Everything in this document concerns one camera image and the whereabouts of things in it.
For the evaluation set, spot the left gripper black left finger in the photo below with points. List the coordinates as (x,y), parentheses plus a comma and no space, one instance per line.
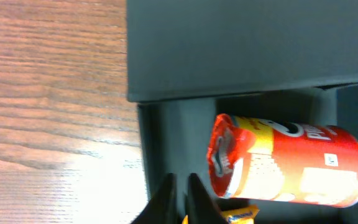
(162,207)

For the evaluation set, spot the yellow biscuit packet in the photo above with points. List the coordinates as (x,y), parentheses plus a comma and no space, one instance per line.
(241,215)

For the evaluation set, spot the black open gift box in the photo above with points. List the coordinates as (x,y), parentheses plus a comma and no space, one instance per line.
(188,61)

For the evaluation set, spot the red Pringles can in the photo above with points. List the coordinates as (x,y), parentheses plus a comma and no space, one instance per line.
(280,161)

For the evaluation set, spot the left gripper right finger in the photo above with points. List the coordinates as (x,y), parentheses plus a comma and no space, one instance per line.
(201,208)

